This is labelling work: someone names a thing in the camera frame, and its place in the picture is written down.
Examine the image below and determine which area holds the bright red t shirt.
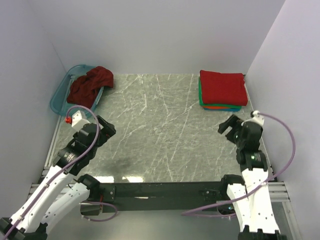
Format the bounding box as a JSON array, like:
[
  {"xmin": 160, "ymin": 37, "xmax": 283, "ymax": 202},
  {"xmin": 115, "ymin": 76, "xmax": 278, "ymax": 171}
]
[{"xmin": 199, "ymin": 70, "xmax": 248, "ymax": 106}]

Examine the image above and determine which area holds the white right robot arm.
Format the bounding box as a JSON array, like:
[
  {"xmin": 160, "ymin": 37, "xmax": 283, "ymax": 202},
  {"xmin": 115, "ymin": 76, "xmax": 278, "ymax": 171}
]
[{"xmin": 218, "ymin": 111, "xmax": 287, "ymax": 240}]

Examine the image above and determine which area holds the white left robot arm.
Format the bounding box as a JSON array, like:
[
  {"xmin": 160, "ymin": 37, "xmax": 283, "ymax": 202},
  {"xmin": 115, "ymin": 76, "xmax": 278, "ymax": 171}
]
[{"xmin": 0, "ymin": 112, "xmax": 116, "ymax": 240}]

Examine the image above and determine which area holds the orange folded t shirt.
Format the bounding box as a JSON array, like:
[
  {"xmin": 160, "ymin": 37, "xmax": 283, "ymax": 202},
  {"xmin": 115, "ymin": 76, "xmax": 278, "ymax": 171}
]
[{"xmin": 203, "ymin": 106, "xmax": 237, "ymax": 109}]

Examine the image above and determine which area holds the green folded t shirt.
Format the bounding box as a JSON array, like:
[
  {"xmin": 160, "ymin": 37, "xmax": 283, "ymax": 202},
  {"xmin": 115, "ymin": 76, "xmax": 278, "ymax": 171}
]
[{"xmin": 198, "ymin": 77, "xmax": 242, "ymax": 109}]

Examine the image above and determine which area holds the blue transparent plastic bin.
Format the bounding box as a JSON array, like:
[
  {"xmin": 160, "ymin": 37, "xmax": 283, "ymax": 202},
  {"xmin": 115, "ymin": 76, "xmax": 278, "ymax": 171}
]
[{"xmin": 50, "ymin": 64, "xmax": 95, "ymax": 117}]

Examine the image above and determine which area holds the dark red t shirt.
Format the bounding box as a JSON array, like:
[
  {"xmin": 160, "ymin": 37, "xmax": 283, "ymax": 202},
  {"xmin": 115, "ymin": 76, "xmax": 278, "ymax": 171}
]
[{"xmin": 66, "ymin": 66, "xmax": 114, "ymax": 109}]

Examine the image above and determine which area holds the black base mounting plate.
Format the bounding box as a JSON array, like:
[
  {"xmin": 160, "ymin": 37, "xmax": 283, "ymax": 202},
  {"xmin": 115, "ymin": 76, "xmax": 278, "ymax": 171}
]
[{"xmin": 87, "ymin": 181, "xmax": 229, "ymax": 211}]

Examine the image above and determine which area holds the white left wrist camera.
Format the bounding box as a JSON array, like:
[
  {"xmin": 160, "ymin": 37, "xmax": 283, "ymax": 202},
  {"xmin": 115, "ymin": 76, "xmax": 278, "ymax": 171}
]
[{"xmin": 65, "ymin": 110, "xmax": 90, "ymax": 132}]

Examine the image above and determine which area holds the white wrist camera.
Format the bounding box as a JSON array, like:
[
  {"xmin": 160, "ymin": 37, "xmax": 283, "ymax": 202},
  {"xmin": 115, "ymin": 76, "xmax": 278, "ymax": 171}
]
[
  {"xmin": 241, "ymin": 110, "xmax": 265, "ymax": 127},
  {"xmin": 65, "ymin": 110, "xmax": 90, "ymax": 132}
]

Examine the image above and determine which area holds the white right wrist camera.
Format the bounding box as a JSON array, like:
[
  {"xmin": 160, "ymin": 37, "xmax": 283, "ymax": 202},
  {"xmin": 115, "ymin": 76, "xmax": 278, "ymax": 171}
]
[{"xmin": 241, "ymin": 110, "xmax": 265, "ymax": 127}]

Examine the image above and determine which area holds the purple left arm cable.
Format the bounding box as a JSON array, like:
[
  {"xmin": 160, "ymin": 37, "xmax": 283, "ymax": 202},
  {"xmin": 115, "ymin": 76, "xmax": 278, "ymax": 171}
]
[{"xmin": 3, "ymin": 105, "xmax": 118, "ymax": 238}]

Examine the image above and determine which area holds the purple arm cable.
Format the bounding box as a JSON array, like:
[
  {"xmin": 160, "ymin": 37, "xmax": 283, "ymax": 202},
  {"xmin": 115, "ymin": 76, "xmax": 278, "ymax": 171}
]
[
  {"xmin": 181, "ymin": 112, "xmax": 296, "ymax": 218},
  {"xmin": 3, "ymin": 105, "xmax": 118, "ymax": 238}
]

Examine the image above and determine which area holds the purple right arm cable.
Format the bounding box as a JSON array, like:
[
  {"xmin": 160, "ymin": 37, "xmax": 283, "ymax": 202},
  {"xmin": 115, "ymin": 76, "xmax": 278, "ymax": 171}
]
[{"xmin": 181, "ymin": 112, "xmax": 296, "ymax": 218}]

